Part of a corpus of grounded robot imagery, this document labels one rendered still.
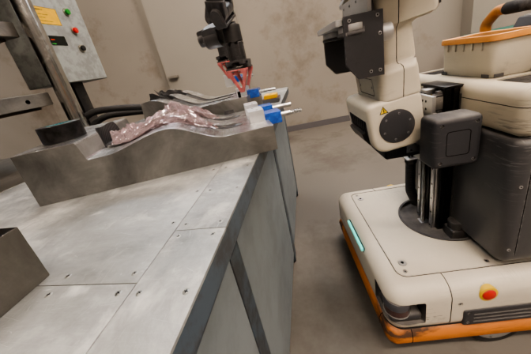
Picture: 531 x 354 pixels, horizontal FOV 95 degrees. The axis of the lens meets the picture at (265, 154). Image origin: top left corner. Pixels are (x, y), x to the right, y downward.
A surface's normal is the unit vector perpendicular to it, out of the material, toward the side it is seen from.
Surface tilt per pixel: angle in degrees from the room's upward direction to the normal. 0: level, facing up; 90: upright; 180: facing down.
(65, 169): 90
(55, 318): 0
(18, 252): 90
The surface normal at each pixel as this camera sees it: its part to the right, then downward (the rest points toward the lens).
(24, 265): 0.97, -0.13
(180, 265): -0.20, -0.92
